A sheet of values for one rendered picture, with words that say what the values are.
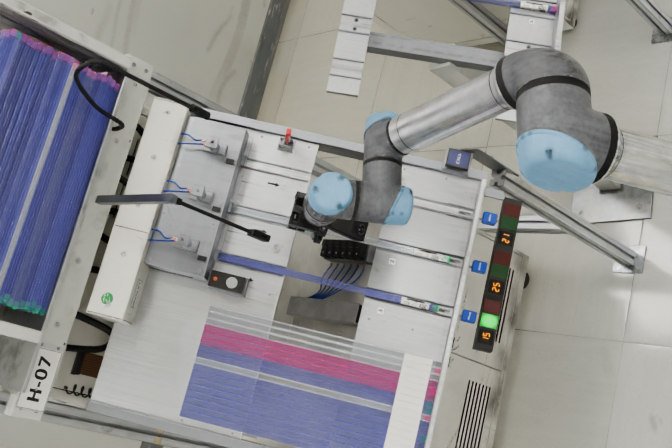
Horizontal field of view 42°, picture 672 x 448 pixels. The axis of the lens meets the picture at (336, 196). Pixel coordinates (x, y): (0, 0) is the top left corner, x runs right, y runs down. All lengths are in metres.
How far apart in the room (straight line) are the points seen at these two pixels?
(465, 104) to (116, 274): 0.82
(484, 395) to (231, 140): 1.06
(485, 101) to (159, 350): 0.89
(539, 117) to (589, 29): 1.62
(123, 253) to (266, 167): 0.37
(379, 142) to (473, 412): 1.07
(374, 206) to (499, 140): 1.41
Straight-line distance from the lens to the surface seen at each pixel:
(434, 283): 1.91
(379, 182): 1.63
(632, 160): 1.44
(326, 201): 1.57
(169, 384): 1.93
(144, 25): 3.75
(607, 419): 2.50
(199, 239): 1.90
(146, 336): 1.95
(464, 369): 2.45
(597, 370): 2.53
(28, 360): 1.83
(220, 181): 1.92
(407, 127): 1.61
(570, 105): 1.38
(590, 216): 2.66
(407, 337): 1.90
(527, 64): 1.43
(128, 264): 1.90
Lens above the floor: 2.18
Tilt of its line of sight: 40 degrees down
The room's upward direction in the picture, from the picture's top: 64 degrees counter-clockwise
